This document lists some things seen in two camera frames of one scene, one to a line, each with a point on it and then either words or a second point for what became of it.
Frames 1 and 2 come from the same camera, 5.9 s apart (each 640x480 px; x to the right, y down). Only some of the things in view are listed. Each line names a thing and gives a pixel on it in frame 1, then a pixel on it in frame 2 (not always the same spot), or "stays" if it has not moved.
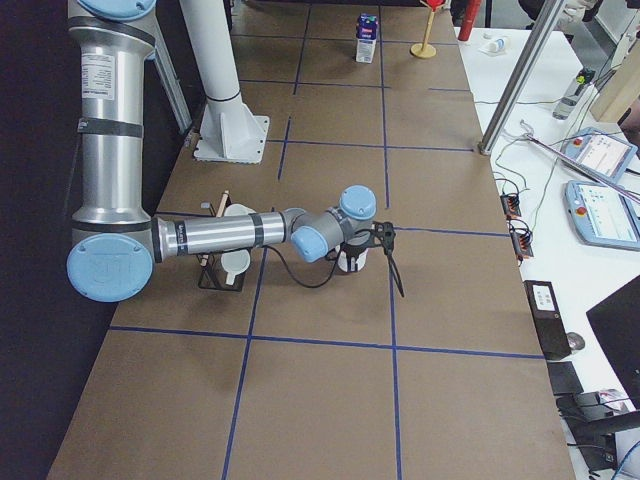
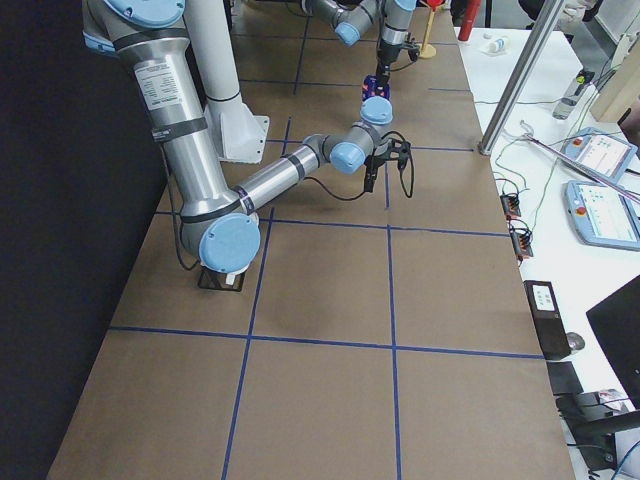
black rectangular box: (548, 318) stays
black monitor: (617, 321) stays
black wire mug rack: (211, 272) stays
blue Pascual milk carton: (366, 37) -> (371, 88)
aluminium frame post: (521, 77) stays
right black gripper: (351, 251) -> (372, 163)
